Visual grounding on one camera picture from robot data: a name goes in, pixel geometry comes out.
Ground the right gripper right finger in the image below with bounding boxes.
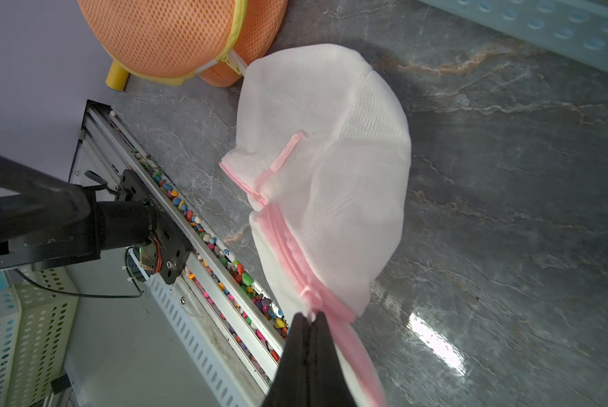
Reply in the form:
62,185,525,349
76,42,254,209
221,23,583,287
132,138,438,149
308,312,356,407

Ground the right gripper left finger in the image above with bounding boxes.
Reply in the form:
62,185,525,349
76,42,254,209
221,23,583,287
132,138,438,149
263,313,310,407

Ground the white mesh laundry bag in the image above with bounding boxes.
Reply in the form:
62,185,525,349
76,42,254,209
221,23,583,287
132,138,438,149
220,44,412,406

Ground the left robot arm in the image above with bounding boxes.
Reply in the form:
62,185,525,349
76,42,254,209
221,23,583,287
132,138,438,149
0,156,191,284

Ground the green perforated crate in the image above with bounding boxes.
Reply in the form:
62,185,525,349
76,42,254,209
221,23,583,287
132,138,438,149
0,267,79,406

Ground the light blue plastic basket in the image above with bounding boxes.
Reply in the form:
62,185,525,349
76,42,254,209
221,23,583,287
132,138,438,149
427,0,608,73

